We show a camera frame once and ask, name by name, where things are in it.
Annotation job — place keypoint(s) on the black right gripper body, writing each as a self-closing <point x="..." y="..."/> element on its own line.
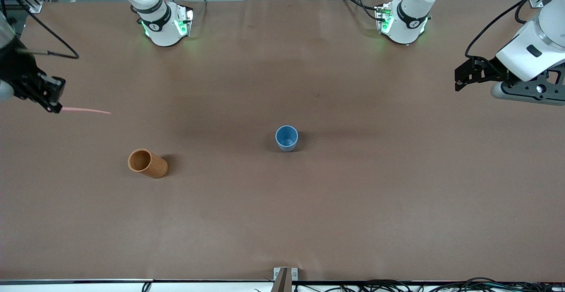
<point x="16" y="71"/>

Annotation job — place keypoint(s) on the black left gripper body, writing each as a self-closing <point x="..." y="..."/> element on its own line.
<point x="491" y="69"/>

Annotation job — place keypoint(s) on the pink chopstick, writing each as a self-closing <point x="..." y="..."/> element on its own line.
<point x="86" y="110"/>

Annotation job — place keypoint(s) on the blue cup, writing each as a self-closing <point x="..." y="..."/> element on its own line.
<point x="287" y="138"/>

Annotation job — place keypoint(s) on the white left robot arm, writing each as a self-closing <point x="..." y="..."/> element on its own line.
<point x="408" y="27"/>

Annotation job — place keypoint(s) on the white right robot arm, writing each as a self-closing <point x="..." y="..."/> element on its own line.
<point x="163" y="31"/>

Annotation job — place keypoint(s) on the orange cup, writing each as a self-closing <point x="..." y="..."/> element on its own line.
<point x="152" y="166"/>

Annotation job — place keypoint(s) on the brown table mat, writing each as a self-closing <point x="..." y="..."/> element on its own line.
<point x="282" y="217"/>

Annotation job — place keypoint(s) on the small aluminium corner bracket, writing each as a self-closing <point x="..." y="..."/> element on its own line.
<point x="535" y="2"/>

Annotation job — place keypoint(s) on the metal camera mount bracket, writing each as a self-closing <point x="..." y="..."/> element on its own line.
<point x="284" y="278"/>

